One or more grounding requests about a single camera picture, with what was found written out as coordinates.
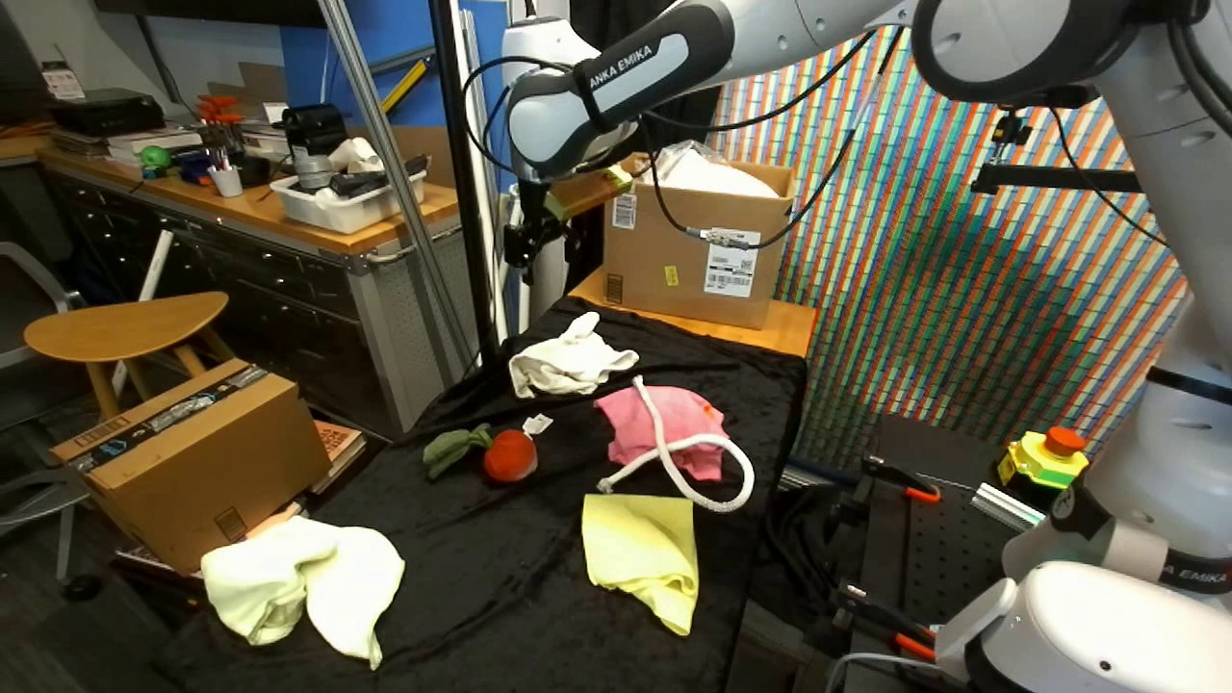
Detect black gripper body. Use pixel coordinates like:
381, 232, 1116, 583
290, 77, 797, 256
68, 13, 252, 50
500, 177, 573, 266

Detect white cloth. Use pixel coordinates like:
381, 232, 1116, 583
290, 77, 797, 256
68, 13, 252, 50
506, 309, 642, 403

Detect pale green cloth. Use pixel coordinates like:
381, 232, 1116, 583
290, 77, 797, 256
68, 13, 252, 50
198, 513, 408, 675

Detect black curtain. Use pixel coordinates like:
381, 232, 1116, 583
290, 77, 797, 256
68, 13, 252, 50
565, 0, 752, 291

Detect black stand pole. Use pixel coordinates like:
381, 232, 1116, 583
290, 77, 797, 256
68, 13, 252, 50
429, 0, 506, 379

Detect labelled cardboard box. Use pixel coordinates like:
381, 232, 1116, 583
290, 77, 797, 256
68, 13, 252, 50
596, 149, 797, 331

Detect silver tripod pole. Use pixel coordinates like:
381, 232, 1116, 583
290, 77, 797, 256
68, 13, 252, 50
313, 0, 479, 379

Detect clear plastic bag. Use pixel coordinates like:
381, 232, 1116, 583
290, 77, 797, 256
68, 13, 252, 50
646, 139, 783, 205

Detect white plastic bin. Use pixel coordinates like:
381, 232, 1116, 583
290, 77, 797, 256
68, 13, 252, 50
266, 166, 434, 238

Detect pink cloth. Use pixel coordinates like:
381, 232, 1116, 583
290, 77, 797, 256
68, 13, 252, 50
588, 380, 733, 485

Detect red plush toy green leaves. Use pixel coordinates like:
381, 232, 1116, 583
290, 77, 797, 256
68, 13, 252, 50
421, 420, 543, 488

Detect black benchtop device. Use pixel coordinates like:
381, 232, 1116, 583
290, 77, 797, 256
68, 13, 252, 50
281, 105, 349, 158

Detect wooden side table top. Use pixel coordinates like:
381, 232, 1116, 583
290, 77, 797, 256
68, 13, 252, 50
565, 266, 822, 361

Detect wood topped workbench cabinet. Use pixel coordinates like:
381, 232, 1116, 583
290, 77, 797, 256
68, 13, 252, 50
35, 139, 485, 438

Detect yellow cloth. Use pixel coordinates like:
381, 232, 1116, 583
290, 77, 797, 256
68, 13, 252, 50
579, 488, 705, 639

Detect black table cloth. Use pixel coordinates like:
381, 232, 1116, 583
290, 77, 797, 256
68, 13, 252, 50
150, 298, 814, 693

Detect iridescent backdrop sheet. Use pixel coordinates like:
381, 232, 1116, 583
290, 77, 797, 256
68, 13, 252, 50
701, 0, 1232, 483

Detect cardboard box black tape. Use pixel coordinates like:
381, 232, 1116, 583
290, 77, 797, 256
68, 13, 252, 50
48, 354, 334, 576

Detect wooden stool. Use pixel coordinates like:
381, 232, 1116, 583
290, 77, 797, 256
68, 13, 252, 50
18, 290, 236, 420

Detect black equipment case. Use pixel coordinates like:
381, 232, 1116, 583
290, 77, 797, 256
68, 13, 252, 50
48, 89, 170, 139

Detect aluminium extrusion bar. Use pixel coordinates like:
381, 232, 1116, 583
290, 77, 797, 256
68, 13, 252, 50
969, 478, 1051, 531

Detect yellow red emergency stop button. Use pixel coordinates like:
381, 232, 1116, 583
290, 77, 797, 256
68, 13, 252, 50
995, 420, 1094, 494

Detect tan wrist mount piece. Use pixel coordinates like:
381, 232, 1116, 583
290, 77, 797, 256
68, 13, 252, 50
552, 155, 652, 223

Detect blue wall panel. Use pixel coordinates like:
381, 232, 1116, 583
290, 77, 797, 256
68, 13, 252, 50
277, 0, 530, 196

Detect orange handled clamp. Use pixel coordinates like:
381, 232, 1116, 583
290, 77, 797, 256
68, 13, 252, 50
840, 583, 938, 666
860, 456, 946, 507

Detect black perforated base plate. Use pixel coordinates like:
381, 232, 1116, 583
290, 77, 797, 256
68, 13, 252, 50
843, 415, 1032, 647

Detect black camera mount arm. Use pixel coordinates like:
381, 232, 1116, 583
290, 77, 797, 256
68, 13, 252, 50
968, 109, 1148, 196

